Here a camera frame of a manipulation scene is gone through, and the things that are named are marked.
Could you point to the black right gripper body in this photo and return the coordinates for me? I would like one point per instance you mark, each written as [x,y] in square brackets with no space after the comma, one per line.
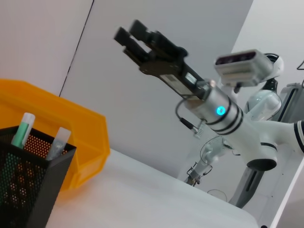
[175,73]

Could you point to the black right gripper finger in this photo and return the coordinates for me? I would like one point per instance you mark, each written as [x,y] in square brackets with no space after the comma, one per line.
[123,36]
[140,29]

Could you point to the grey marker pen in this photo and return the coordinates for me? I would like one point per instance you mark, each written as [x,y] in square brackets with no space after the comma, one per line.
[58,145]

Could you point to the green pen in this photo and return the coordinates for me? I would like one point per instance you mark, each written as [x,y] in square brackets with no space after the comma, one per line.
[22,130]

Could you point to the grey robot base column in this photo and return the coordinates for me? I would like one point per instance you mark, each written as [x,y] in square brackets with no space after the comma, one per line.
[249,187]

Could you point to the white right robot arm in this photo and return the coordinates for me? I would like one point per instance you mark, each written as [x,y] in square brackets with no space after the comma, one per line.
[237,128]

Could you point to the black mesh pen holder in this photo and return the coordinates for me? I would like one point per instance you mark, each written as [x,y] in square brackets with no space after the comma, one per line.
[28,180]

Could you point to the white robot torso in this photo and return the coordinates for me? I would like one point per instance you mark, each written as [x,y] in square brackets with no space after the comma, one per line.
[263,104]

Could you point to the yellow plastic bin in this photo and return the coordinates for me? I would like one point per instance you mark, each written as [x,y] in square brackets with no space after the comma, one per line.
[78,123]

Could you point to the white robot head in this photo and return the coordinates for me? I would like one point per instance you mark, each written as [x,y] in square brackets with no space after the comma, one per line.
[279,65]

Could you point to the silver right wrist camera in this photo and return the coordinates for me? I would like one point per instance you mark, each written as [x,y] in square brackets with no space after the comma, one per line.
[244,69]

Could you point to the white metal frame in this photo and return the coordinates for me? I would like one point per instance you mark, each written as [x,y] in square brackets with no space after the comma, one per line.
[287,190]

